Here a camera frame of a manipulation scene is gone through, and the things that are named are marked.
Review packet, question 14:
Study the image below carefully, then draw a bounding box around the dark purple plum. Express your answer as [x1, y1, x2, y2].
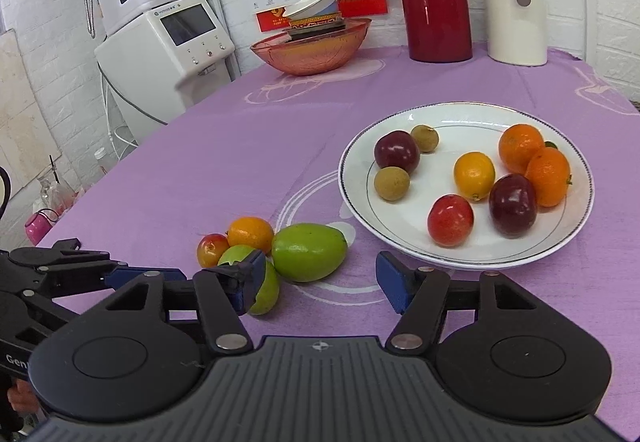
[488, 174, 538, 238]
[374, 130, 421, 176]

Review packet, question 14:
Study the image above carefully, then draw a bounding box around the large green mango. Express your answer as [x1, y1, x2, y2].
[271, 223, 348, 283]

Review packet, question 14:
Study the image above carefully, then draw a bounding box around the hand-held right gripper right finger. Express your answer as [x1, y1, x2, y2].
[375, 251, 551, 356]

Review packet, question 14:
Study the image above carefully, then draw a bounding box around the deep orange kumquat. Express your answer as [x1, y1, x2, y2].
[227, 217, 275, 255]

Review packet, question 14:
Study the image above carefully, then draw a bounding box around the white hose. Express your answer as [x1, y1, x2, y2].
[97, 66, 168, 157]

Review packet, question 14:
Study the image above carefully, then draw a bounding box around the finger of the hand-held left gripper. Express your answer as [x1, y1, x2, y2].
[0, 238, 193, 293]
[0, 289, 81, 349]

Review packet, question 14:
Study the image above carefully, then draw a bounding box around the red paper sheet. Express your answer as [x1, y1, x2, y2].
[256, 0, 389, 32]

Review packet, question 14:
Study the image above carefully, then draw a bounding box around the clear glass bottle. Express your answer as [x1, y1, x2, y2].
[37, 154, 67, 211]

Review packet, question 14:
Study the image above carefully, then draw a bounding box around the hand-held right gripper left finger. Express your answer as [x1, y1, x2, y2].
[102, 249, 268, 356]

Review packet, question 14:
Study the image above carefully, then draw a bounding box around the person's left hand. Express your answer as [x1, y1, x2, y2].
[7, 379, 39, 418]

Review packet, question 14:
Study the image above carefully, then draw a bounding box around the small red yellow plum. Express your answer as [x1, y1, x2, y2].
[197, 233, 231, 268]

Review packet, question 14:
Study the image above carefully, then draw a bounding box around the white plate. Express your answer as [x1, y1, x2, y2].
[338, 102, 596, 270]

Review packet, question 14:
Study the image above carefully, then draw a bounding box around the amber glass bowl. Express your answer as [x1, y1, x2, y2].
[250, 18, 373, 76]

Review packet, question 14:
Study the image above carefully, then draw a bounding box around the purple tablecloth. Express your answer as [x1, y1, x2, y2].
[0, 42, 640, 428]

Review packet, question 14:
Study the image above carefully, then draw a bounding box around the brown longan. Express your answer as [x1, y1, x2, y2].
[410, 124, 440, 153]
[374, 166, 411, 201]

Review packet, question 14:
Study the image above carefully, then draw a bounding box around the red apple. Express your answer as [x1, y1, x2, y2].
[427, 194, 475, 248]

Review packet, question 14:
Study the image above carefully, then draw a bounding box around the yellow lemon fruit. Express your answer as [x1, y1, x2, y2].
[453, 151, 496, 203]

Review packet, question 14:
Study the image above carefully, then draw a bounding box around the pink bottle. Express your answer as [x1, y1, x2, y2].
[25, 209, 58, 247]

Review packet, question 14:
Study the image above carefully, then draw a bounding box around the tangerine with leaf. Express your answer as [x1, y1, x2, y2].
[525, 141, 573, 209]

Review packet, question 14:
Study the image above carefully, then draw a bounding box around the orange tangerine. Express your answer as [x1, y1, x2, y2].
[498, 124, 546, 175]

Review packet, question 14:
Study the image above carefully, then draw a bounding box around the white water dispenser with screen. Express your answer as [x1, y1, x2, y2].
[94, 0, 236, 143]

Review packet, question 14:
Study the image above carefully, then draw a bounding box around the white blue bowl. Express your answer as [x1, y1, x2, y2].
[282, 0, 338, 22]

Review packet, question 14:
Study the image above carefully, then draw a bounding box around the dark patterned box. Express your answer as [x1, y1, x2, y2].
[286, 14, 347, 42]

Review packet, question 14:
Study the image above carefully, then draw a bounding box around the beige stone slab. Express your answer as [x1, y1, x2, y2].
[0, 29, 63, 193]

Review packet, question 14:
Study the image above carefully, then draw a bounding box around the small green mango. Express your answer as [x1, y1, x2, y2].
[218, 245, 281, 316]

